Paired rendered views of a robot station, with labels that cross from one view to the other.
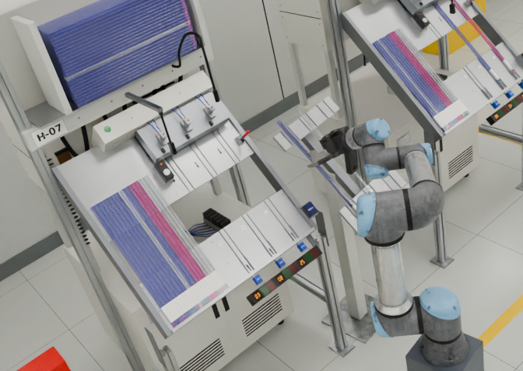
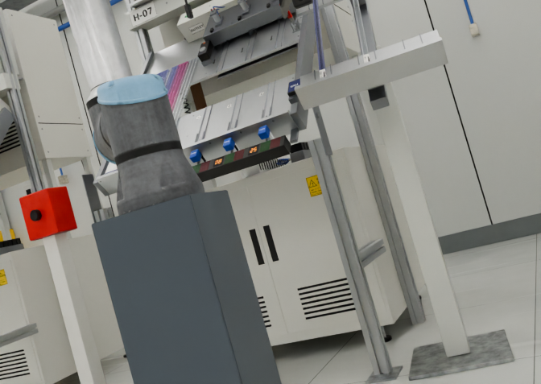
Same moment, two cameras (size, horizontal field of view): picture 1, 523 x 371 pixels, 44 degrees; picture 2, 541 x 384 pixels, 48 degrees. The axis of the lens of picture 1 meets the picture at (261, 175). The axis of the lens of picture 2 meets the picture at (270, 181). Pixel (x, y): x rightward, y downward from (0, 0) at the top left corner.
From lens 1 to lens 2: 2.43 m
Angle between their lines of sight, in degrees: 63
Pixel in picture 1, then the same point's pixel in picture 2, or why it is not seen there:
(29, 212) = not seen: hidden behind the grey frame
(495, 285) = not seen: outside the picture
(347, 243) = (399, 183)
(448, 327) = (107, 122)
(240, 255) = (203, 130)
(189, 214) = not seen: hidden behind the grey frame
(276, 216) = (267, 99)
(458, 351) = (126, 185)
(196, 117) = (262, 2)
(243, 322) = (299, 292)
